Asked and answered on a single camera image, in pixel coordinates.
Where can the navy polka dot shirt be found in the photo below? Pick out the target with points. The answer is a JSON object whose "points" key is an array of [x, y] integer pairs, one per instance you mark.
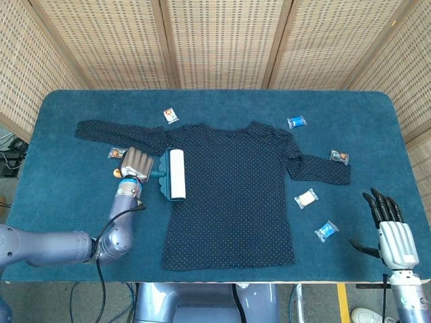
{"points": [[229, 195]]}

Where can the white orange snack packet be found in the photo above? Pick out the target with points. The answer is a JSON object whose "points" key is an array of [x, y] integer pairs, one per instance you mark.
{"points": [[171, 115]]}

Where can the metal table leg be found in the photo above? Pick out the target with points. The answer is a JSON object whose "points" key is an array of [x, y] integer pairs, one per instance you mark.
{"points": [[298, 296]]}

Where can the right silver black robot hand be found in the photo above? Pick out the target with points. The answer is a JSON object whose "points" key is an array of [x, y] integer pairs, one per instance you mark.
{"points": [[399, 244]]}

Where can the teal blue table cover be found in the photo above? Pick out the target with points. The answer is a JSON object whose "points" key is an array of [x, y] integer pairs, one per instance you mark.
{"points": [[101, 107]]}

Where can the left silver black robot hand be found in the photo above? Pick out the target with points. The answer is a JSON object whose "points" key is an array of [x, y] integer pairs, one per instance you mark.
{"points": [[138, 165]]}

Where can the blue-grey robot torso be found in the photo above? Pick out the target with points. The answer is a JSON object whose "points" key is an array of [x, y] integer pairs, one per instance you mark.
{"points": [[202, 299]]}

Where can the white sneaker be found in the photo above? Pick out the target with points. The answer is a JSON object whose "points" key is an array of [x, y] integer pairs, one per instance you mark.
{"points": [[367, 316]]}

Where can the dark orange snack packet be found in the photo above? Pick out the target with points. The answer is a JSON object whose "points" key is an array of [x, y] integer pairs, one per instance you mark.
{"points": [[339, 156], [116, 153]]}

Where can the woven bamboo screen panel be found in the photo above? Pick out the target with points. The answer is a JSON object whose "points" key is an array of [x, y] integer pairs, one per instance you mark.
{"points": [[330, 43], [410, 67], [111, 43], [23, 60], [222, 43]]}

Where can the blue snack packet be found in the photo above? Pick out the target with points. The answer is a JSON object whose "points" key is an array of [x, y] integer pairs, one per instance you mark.
{"points": [[326, 231], [297, 121]]}

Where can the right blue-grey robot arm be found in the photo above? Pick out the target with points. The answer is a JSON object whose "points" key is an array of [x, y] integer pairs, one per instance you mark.
{"points": [[407, 303]]}

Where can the black floor equipment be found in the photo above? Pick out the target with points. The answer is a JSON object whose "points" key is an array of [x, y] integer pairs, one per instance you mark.
{"points": [[17, 145]]}

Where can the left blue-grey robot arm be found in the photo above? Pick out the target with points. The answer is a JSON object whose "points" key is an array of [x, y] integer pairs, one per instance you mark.
{"points": [[50, 249]]}

